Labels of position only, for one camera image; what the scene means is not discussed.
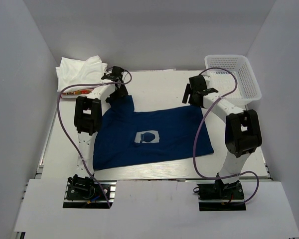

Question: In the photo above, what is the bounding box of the blue t-shirt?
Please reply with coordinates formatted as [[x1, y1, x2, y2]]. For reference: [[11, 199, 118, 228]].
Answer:
[[93, 96, 214, 170]]

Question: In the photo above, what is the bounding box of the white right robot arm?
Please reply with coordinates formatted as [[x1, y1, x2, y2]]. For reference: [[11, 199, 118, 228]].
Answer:
[[182, 75, 262, 199]]

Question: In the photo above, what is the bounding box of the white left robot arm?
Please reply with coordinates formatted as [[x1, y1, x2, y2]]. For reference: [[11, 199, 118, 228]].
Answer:
[[74, 66, 128, 178]]

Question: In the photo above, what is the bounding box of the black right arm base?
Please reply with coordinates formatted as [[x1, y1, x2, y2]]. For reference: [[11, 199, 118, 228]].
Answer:
[[193, 180, 246, 212]]

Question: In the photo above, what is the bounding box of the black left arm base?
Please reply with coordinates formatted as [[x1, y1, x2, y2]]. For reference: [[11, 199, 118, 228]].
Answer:
[[63, 175, 116, 209]]

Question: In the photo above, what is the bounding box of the white folded t-shirt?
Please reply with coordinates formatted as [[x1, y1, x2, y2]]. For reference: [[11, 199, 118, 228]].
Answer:
[[55, 55, 108, 92]]

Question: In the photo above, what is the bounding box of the red patterned folded t-shirt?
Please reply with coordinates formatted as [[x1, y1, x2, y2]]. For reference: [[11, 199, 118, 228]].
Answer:
[[61, 88, 94, 99]]

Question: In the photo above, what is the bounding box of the white plastic basket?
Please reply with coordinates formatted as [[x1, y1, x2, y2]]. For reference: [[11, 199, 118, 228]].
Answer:
[[203, 55, 262, 106]]

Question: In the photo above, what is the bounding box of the white foreground cover board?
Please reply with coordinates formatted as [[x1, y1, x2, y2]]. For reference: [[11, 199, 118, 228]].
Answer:
[[15, 179, 299, 239]]

